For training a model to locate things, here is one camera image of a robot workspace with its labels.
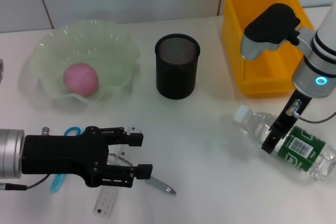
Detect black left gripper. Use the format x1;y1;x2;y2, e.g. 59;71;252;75
21;126;145;189

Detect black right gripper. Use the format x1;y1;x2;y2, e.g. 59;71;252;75
261;89;313;154

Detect clear green-labelled water bottle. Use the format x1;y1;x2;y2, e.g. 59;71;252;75
233;105;336;182

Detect pink peach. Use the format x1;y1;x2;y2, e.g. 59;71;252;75
64;62;99;96

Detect grey and clear pen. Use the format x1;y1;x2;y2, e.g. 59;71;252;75
107;152;177;196

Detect transparent plastic ruler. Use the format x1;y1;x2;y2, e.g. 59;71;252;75
91;126;144;213

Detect blue scissors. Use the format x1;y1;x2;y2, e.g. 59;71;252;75
49;126;82;194

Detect pale green glass fruit plate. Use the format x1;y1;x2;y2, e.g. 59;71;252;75
30;19;142;104

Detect black mesh cup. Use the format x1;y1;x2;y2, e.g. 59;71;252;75
154;33;201;100

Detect yellow plastic bin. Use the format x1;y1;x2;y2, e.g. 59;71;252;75
222;0;316;98

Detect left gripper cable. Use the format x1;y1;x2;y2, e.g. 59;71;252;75
0;174;50;190

